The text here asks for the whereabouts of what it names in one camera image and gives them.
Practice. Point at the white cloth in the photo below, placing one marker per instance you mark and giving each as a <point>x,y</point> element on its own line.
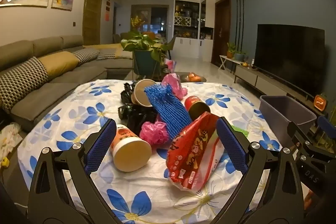
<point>9,137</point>

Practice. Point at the large houndstooth cushion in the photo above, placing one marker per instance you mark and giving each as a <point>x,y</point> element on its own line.
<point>21,79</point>

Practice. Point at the yellow cushion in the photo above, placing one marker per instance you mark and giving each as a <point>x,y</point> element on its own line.
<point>57,62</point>

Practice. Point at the dark wooden door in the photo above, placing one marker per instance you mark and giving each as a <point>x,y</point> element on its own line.
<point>222,29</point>

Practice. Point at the dark coffee table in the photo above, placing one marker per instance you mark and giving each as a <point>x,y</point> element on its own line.
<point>181,75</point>

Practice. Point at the light wooden door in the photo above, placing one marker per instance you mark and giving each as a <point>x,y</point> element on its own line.
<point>92,16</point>

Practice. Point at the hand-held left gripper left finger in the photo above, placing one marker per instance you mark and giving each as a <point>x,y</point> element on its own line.
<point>101,145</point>

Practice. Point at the plant in orange pot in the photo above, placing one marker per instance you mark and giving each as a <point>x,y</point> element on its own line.
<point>230,52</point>

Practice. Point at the striped cushion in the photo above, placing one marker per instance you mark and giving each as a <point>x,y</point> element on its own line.
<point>106,56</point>

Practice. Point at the white display cabinet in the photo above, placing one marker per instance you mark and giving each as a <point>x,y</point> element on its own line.
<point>186,41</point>

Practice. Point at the black plastic bag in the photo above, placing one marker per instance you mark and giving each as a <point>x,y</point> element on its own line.
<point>136,116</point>

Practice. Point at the glass balcony door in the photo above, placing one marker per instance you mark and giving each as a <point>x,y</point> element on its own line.
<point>157,19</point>

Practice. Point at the red snack bag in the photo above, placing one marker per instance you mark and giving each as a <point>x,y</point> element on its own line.
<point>191,153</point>

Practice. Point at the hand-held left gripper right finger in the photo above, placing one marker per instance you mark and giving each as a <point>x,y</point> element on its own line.
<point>232,145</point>

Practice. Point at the yellow flowers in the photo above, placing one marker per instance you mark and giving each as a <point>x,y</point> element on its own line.
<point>137,22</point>

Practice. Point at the grey television cabinet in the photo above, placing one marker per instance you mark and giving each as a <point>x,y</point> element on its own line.
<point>246,77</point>

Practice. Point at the small houndstooth cushion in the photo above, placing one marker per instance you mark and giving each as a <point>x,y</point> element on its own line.
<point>86,55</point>

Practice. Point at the blue foam net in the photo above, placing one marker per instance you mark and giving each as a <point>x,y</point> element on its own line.
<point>165,106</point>

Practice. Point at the flat screen television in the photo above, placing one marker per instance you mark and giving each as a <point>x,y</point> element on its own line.
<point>288,61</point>

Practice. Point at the yellow sofa blanket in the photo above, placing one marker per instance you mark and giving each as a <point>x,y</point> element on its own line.
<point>110,47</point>

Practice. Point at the white paper noodle cup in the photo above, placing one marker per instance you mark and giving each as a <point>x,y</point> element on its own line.
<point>131,153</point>

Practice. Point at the grey sofa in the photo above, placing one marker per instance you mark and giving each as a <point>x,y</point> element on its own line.
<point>65,87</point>

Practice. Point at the orange chair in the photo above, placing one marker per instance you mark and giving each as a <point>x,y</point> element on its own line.
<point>148,34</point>

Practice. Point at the grey plastic bin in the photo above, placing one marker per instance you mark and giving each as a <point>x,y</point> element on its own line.
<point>278,108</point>

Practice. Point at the pothos in large teal pot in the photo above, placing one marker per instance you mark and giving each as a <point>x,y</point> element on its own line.
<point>143,61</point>

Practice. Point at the large pink plastic bag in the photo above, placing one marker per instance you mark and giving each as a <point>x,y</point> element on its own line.
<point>173,82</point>

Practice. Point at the pink gift bag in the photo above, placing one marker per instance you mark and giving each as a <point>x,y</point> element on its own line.
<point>170,65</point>

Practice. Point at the green wrapper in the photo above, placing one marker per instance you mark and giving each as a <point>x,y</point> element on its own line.
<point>241,132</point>

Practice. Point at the blue floral tablecloth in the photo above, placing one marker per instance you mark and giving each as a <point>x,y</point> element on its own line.
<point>86,98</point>

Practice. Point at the yellow toy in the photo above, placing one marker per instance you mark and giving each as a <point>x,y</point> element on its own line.
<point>4,161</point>

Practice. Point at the brown paper cup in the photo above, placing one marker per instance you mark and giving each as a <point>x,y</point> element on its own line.
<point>139,94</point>

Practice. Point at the plant in small teal pot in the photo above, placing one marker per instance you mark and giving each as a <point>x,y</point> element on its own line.
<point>239,56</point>

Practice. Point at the red can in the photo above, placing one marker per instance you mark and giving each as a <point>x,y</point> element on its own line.
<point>193,103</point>

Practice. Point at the small pink plastic bag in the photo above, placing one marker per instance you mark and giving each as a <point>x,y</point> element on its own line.
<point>153,133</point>

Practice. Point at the red wall decorations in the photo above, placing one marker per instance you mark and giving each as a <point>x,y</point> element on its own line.
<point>107,7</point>

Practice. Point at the plate of oranges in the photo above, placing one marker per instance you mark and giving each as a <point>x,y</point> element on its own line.
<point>194,77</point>

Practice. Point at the grey dining chair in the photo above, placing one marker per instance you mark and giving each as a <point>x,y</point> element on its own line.
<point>172,41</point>

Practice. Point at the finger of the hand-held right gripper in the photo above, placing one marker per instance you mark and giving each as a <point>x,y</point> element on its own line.
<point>326,124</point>
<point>295,129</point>

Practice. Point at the white folding stand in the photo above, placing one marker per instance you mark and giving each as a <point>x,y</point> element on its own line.
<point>223,57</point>

